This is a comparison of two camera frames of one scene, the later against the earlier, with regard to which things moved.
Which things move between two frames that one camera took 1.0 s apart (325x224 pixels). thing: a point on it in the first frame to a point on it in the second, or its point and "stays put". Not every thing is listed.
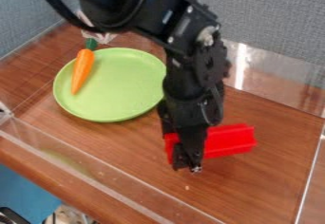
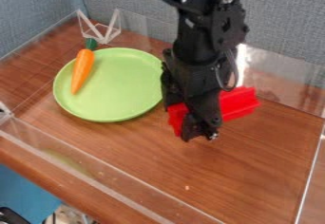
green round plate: (122, 89) stays put
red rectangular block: (223, 140) to (237, 100)
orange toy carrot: (83, 65) stays put
